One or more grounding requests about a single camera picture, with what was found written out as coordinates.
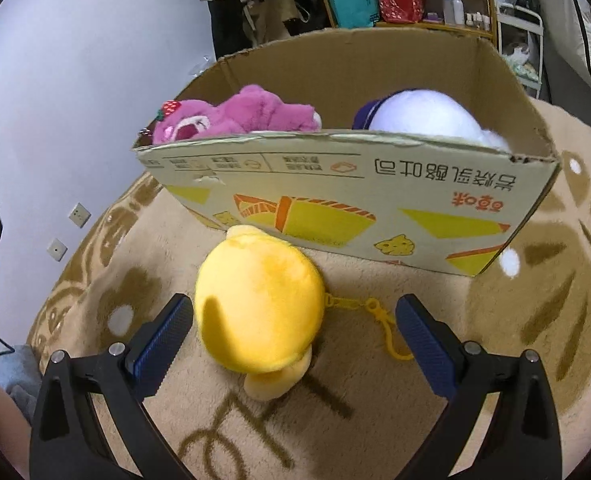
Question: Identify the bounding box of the pink bear plush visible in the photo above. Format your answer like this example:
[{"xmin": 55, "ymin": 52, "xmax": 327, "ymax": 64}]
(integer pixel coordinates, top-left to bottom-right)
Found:
[{"xmin": 151, "ymin": 84, "xmax": 321, "ymax": 145}]

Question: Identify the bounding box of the upper white wall socket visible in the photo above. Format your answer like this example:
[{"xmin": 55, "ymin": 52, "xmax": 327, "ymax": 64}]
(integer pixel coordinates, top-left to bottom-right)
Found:
[{"xmin": 68, "ymin": 203, "xmax": 90, "ymax": 229}]

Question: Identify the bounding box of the white wire cart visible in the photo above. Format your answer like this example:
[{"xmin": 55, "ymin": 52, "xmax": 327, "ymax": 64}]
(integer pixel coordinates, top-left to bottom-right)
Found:
[{"xmin": 496, "ymin": 2, "xmax": 544, "ymax": 99}]

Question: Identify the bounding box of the purple hat plush doll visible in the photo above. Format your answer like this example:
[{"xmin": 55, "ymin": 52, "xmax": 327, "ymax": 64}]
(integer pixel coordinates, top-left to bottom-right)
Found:
[{"xmin": 352, "ymin": 89, "xmax": 510, "ymax": 153}]

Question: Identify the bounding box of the yellow plush toy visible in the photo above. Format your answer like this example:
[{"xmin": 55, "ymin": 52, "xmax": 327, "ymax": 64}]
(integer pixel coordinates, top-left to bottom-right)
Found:
[{"xmin": 194, "ymin": 224, "xmax": 416, "ymax": 403}]

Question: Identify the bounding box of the lower white wall socket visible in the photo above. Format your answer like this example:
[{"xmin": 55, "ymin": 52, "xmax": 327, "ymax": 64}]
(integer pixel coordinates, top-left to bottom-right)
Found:
[{"xmin": 47, "ymin": 238, "xmax": 68, "ymax": 262}]

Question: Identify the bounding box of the white wall socket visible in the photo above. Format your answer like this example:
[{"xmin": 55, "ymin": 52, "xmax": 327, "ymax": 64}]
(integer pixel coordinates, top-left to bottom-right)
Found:
[
  {"xmin": 47, "ymin": 238, "xmax": 68, "ymax": 262},
  {"xmin": 68, "ymin": 203, "xmax": 90, "ymax": 229}
]

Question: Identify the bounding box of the open cardboard box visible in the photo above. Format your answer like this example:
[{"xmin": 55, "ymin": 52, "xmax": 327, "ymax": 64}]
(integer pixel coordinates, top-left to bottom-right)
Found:
[{"xmin": 133, "ymin": 27, "xmax": 560, "ymax": 276}]

